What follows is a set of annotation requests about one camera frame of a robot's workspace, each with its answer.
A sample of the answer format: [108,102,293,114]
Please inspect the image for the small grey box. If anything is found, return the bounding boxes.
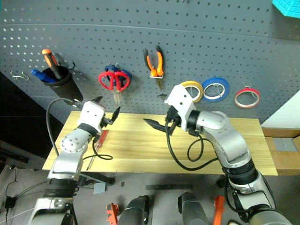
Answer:
[93,183,107,195]

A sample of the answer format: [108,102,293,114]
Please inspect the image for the grey blocks in box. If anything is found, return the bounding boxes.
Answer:
[272,137,299,152]

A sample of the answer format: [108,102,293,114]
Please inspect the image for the red tape roll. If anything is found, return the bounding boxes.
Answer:
[234,87,261,109]

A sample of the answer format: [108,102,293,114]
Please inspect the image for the blue handled scissors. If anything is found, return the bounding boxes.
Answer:
[104,65,132,79]

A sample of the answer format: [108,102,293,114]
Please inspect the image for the orange and black pliers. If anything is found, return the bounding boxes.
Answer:
[142,45,165,91]

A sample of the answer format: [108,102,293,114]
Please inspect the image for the red handled screwdriver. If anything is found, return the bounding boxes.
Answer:
[87,129,109,171]

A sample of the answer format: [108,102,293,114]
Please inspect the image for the white panel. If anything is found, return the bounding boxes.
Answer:
[261,90,300,130]

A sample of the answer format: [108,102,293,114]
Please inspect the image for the silver wire pegboard hook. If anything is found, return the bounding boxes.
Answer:
[10,71,30,81]

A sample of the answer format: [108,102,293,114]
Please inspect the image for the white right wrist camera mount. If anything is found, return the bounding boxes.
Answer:
[164,83,197,132]

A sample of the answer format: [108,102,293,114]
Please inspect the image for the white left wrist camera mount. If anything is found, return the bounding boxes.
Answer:
[76,100,106,136]

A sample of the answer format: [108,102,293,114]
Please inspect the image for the orange bar tool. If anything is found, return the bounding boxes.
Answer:
[211,195,226,225]

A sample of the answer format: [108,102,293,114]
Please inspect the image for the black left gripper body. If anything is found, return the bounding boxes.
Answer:
[100,113,113,129]

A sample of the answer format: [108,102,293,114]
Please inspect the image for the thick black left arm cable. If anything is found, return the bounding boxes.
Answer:
[45,97,84,157]

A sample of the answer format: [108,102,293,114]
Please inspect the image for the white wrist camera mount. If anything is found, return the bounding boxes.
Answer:
[76,100,106,136]
[164,83,197,132]

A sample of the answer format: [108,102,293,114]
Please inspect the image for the dark grey pegboard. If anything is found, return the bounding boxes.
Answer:
[0,0,300,124]

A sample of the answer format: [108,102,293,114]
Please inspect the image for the red handled scissors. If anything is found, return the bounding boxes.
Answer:
[97,70,132,104]

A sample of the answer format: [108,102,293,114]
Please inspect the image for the yellow tape roll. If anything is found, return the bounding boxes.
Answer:
[180,80,204,104]

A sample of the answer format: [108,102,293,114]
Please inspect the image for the black power adapter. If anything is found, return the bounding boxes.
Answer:
[5,196,17,210]

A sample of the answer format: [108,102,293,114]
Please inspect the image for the black table leg base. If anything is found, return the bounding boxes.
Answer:
[79,172,116,186]

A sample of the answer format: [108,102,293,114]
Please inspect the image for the cyan ribbed object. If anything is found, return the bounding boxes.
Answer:
[272,0,300,17]

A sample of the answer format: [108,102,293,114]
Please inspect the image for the brown cardboard box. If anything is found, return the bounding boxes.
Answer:
[261,126,300,177]

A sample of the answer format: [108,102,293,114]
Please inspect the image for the blue tape roll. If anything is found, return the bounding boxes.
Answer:
[201,75,231,103]

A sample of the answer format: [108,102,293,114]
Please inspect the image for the blue handled screwdriver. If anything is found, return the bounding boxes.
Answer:
[30,68,58,83]

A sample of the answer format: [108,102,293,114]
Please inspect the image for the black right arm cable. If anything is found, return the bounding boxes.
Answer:
[164,116,220,172]

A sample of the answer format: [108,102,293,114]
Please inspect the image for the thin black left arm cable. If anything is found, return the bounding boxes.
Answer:
[82,136,114,161]

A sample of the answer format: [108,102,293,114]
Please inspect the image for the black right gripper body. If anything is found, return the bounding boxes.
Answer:
[165,105,183,136]

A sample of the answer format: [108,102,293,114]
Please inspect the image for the dark rounded robot shape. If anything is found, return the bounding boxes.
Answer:
[116,195,156,225]
[177,191,210,225]

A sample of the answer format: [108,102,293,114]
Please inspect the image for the black cup holder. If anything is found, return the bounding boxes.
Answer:
[43,65,84,102]

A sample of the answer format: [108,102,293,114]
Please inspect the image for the orange clamp tool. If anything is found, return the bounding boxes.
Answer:
[106,202,120,225]

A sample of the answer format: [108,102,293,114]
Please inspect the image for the orange and black screwdriver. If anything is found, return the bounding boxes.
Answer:
[41,48,63,80]

